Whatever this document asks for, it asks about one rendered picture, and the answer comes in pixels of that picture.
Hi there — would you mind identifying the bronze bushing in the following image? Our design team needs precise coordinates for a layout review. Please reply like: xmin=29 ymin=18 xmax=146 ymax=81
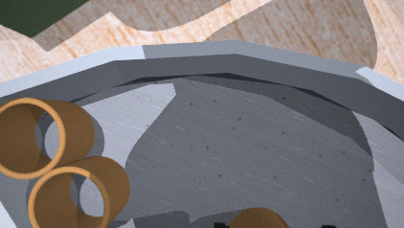
xmin=28 ymin=156 xmax=130 ymax=228
xmin=229 ymin=207 xmax=289 ymax=228
xmin=0 ymin=98 xmax=95 ymax=179

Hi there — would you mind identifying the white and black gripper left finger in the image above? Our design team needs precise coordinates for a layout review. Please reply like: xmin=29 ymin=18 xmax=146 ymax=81
xmin=214 ymin=223 xmax=230 ymax=228

